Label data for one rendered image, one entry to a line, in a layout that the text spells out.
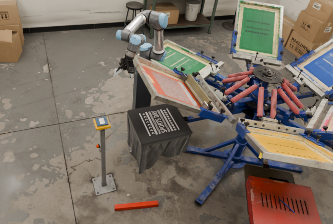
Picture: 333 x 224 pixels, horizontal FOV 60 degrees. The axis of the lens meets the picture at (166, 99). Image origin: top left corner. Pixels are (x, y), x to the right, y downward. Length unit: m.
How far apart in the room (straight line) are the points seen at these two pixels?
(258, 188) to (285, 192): 0.19
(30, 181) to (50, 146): 0.50
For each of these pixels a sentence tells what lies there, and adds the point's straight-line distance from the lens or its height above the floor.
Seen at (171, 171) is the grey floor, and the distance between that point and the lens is 3.52.
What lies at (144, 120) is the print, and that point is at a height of 0.95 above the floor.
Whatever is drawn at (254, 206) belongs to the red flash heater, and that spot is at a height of 1.10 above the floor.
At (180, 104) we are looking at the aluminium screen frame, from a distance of 2.21.
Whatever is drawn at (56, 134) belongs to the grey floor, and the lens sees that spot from 3.93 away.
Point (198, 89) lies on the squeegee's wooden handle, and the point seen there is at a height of 1.28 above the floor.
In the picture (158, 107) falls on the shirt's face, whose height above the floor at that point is 0.95.
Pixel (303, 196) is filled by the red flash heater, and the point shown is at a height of 1.11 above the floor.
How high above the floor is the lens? 2.80
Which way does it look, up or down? 39 degrees down
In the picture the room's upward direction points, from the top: 9 degrees clockwise
